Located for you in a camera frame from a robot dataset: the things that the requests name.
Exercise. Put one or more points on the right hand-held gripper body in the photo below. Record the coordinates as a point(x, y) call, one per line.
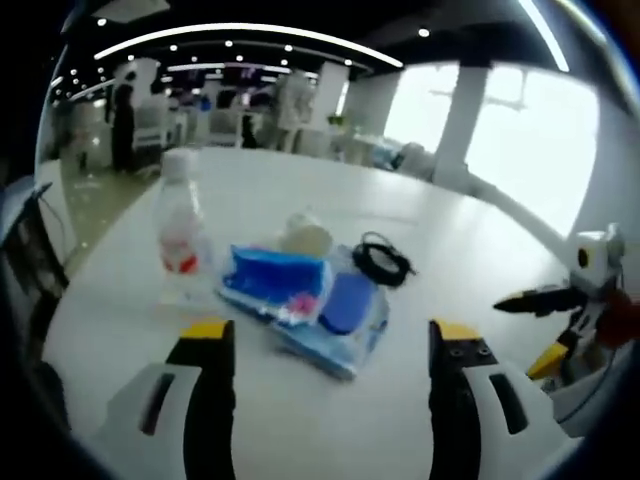
point(597, 260)

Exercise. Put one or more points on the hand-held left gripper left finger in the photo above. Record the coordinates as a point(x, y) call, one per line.
point(212, 385)

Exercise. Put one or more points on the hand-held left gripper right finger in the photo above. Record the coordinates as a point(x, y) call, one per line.
point(450, 395)

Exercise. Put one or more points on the blue tissue packet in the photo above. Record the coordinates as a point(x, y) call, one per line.
point(270, 275)

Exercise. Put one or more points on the blue wet wipes pack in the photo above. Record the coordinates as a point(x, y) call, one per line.
point(350, 305)

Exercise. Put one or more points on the clear plastic water bottle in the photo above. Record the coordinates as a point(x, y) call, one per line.
point(180, 225)

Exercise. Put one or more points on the white paper cup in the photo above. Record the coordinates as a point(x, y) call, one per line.
point(307, 237)

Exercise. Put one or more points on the person's right hand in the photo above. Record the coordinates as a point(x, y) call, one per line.
point(625, 320)

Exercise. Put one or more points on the white table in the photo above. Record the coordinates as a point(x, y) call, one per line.
point(325, 425)

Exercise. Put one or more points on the straight ceiling light strip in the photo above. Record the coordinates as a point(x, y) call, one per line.
point(542, 32)

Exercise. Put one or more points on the green potted plant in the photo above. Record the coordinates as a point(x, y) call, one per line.
point(337, 121)

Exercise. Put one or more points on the curved ceiling light strip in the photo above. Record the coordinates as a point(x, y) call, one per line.
point(250, 32)

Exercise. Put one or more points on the dark chair frame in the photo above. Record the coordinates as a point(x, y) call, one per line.
point(30, 240)

